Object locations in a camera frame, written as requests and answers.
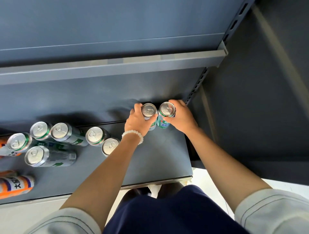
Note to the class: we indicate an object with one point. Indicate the person's left forearm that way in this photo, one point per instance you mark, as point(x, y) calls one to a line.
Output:
point(103, 180)

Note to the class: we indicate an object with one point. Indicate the light grey shirt sleeve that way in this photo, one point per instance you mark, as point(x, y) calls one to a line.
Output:
point(67, 221)
point(272, 212)

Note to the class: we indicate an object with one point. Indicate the person's right forearm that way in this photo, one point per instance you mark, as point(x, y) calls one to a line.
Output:
point(222, 168)

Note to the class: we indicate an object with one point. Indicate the navy blue shirt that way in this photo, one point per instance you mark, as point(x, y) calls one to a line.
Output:
point(173, 212)

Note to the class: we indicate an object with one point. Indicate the grey metal shelf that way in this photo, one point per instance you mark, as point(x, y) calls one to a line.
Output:
point(144, 154)

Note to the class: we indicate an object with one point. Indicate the dark grey shelf unit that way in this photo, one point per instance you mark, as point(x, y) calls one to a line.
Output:
point(253, 108)

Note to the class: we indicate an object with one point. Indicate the person's left hand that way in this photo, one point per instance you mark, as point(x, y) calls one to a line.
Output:
point(137, 123)

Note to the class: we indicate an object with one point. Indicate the person's right hand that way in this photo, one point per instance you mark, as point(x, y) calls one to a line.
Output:
point(183, 118)

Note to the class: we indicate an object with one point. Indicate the orange striped soda can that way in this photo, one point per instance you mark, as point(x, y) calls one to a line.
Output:
point(7, 173)
point(14, 186)

